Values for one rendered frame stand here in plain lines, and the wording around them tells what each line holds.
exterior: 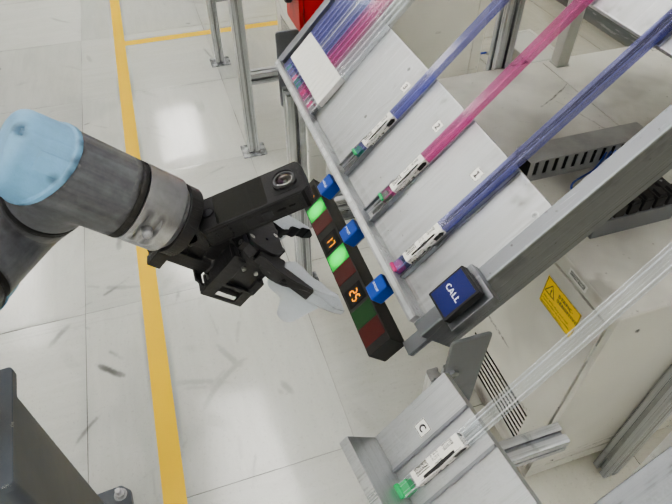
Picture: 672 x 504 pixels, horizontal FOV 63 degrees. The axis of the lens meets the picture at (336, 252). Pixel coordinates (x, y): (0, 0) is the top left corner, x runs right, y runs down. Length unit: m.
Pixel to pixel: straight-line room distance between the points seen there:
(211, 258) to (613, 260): 0.63
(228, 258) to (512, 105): 0.85
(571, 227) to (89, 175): 0.47
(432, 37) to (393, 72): 1.32
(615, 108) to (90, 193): 1.10
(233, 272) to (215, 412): 0.89
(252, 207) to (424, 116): 0.35
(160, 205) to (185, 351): 1.07
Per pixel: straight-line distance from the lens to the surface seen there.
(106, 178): 0.49
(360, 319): 0.75
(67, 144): 0.49
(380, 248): 0.72
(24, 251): 0.56
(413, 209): 0.74
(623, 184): 0.63
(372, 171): 0.82
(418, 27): 2.17
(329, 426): 1.39
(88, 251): 1.90
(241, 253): 0.56
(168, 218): 0.52
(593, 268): 0.93
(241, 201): 0.54
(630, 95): 1.40
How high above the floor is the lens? 1.25
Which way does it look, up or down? 46 degrees down
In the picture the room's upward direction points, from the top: straight up
